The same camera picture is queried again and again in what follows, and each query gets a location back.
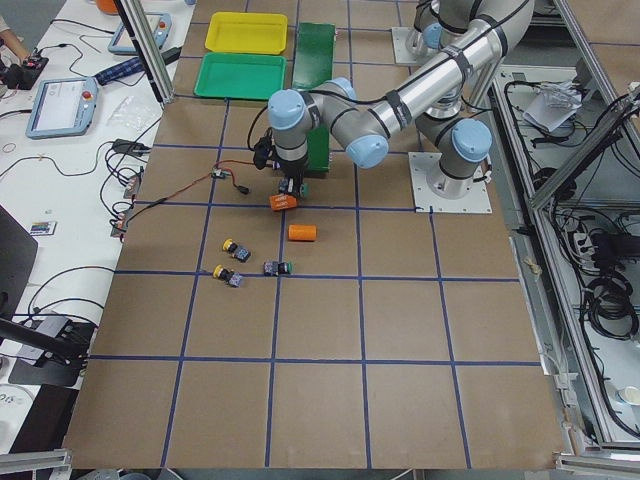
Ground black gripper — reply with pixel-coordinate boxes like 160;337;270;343
274;157;308;196

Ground orange cylinder with white print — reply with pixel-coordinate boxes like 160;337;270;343
269;194;298;212

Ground yellow push button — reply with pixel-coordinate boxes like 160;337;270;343
212;265;243;288
222;238;251;263

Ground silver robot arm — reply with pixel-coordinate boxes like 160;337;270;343
407;0;442;55
267;1;535;197

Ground plain orange cylinder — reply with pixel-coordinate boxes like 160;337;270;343
287;224;318;242

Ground small controller circuit board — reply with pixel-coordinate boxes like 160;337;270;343
211;168;231;179

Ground green plastic tray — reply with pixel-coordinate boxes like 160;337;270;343
194;52;287;100

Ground green conveyor belt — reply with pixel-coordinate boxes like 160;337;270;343
291;22;337;177

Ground yellow plastic tray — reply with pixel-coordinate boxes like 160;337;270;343
204;12;288;55

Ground black power adapter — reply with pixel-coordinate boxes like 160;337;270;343
161;47;182;65

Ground blue folded umbrella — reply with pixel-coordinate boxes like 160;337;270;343
94;57;144;86

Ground teach pendant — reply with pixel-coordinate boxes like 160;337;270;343
107;12;173;56
25;77;98;140

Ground orange round object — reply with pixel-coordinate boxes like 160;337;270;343
95;0;118;15

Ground red black power cable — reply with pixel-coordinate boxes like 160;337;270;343
124;158;251;221

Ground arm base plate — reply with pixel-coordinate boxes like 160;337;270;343
391;27;427;66
408;152;492;215

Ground aluminium frame post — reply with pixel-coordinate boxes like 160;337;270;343
115;0;175;105

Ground black cable bundle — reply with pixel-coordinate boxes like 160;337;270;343
579;272;637;341

